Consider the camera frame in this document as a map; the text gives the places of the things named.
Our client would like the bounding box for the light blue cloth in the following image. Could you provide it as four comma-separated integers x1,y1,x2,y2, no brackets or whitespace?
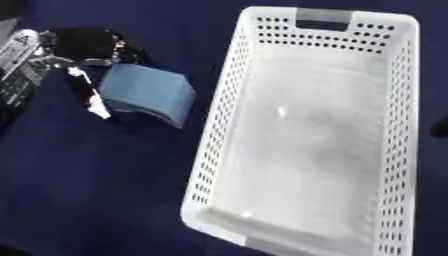
96,63,198,130

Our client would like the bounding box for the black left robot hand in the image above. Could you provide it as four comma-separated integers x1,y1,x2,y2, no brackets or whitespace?
50,26,154,120

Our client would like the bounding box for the white perforated plastic basket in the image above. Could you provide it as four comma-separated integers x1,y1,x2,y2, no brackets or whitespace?
178,5,422,256

